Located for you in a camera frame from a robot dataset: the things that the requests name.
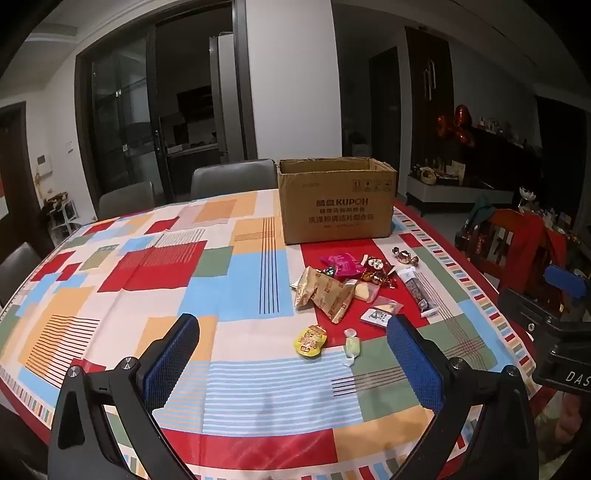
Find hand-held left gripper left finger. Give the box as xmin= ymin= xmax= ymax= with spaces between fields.
xmin=46 ymin=314 xmax=200 ymax=480

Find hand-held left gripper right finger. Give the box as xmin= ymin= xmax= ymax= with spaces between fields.
xmin=387 ymin=315 xmax=543 ymax=480

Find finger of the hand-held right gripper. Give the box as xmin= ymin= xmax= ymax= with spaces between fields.
xmin=542 ymin=264 xmax=591 ymax=319

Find white candy with gold ends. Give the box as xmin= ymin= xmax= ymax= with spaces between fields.
xmin=360 ymin=308 xmax=393 ymax=328

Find red candy packet with figure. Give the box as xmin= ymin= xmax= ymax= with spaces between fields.
xmin=362 ymin=255 xmax=395 ymax=278

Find brown cardboard box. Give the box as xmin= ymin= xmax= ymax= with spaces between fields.
xmin=276 ymin=157 xmax=399 ymax=246

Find pale green wrapped candy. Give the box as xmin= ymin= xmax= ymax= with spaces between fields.
xmin=342 ymin=328 xmax=362 ymax=367

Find clear yellowish snack packet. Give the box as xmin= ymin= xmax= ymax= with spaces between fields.
xmin=372 ymin=295 xmax=402 ymax=315

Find long black and white bar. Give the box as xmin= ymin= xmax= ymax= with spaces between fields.
xmin=399 ymin=269 xmax=439 ymax=318

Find colourful patchwork tablecloth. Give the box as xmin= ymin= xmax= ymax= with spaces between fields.
xmin=0 ymin=187 xmax=555 ymax=480

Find brown shiny wrapped candy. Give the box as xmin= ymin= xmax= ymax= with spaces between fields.
xmin=360 ymin=272 xmax=398 ymax=289

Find gold foil snack packet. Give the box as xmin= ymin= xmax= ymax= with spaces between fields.
xmin=290 ymin=267 xmax=333 ymax=311
xmin=314 ymin=279 xmax=358 ymax=324

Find yellow round snack packet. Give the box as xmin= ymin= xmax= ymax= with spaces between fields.
xmin=294 ymin=324 xmax=328 ymax=357

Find green cloth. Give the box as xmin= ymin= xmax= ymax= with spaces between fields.
xmin=468 ymin=194 xmax=498 ymax=228

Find pink snack packet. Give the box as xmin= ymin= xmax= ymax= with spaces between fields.
xmin=320 ymin=254 xmax=365 ymax=280

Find white low cabinet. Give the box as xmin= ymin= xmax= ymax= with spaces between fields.
xmin=406 ymin=175 xmax=514 ymax=216

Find grey dining chair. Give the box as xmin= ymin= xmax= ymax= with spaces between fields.
xmin=98 ymin=181 xmax=156 ymax=220
xmin=191 ymin=159 xmax=279 ymax=200
xmin=0 ymin=242 xmax=43 ymax=309

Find red foil balloons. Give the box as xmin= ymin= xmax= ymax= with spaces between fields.
xmin=436 ymin=105 xmax=476 ymax=147

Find dark tall cabinet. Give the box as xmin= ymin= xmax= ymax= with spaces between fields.
xmin=405 ymin=25 xmax=456 ymax=155

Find glass sliding door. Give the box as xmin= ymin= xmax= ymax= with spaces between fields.
xmin=76 ymin=21 xmax=161 ymax=219

